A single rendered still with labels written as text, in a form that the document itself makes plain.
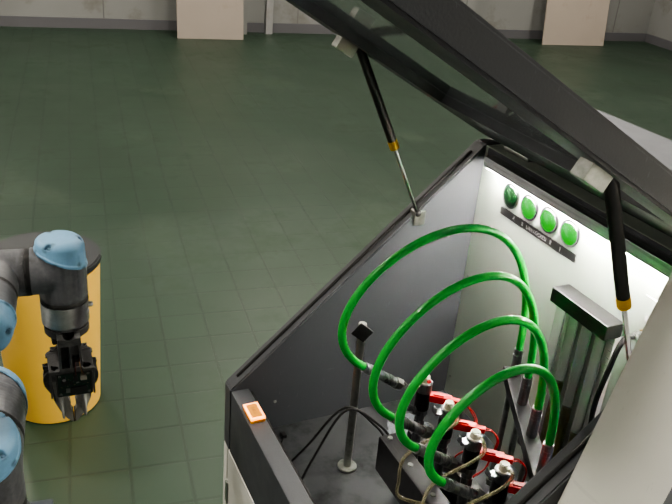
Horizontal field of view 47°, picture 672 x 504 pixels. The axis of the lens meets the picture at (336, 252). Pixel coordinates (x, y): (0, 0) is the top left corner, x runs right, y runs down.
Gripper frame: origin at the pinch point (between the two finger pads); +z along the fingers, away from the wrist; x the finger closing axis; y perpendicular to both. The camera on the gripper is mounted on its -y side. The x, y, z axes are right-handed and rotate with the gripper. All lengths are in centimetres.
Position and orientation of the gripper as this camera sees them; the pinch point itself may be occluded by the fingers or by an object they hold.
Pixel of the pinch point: (73, 411)
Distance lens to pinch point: 149.0
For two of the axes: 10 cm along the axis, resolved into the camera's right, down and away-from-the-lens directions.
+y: 3.6, 4.4, -8.3
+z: -0.8, 8.9, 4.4
